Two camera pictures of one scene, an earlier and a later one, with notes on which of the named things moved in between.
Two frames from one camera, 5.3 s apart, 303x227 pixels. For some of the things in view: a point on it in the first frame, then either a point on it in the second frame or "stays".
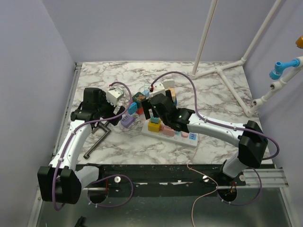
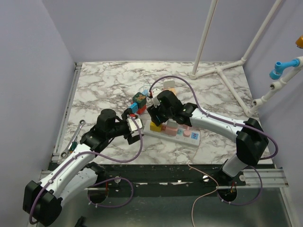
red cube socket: x=139 y=110 stays
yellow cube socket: x=154 y=127 stays
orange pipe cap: x=299 y=42 stays
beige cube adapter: x=173 y=93 stays
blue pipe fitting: x=276 y=73 stays
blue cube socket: x=132 y=108 stays
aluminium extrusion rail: x=270 y=178 stays
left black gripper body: x=106 y=109 → x=120 y=128
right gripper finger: x=147 y=106 → x=155 y=115
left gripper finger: x=114 y=121 → x=130 y=139
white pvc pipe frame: x=271 y=89 stays
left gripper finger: x=121 y=109 → x=128 y=111
